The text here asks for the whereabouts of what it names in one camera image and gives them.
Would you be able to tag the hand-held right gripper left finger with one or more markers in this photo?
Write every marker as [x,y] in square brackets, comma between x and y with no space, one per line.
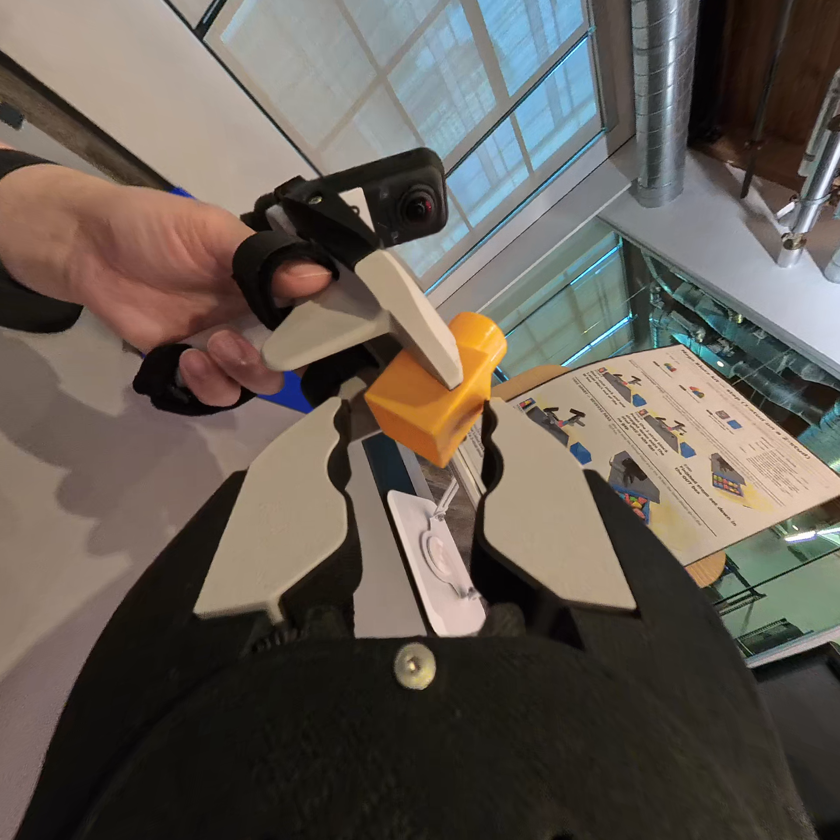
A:
[275,525]

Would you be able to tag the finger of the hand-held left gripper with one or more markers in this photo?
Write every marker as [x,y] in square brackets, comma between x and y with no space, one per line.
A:
[321,334]
[420,321]

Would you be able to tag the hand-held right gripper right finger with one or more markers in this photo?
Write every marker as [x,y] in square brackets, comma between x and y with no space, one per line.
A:
[544,525]

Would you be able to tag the yellow one-stud building block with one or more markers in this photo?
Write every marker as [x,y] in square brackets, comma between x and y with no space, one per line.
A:
[420,407]

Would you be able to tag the person's left hand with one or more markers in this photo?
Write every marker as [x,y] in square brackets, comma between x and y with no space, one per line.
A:
[118,256]

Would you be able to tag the large paned window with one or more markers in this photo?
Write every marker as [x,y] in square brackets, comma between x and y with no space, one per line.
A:
[426,79]

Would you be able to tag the printed instruction sheet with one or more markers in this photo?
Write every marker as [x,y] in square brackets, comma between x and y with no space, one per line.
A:
[722,459]

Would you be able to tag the thin dark pipe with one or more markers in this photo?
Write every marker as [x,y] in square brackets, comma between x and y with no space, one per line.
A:
[764,98]

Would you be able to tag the metal pipe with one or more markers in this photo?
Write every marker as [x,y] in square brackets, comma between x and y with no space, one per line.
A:
[814,190]

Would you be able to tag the silver ventilation duct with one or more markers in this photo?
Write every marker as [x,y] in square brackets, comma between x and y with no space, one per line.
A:
[663,98]

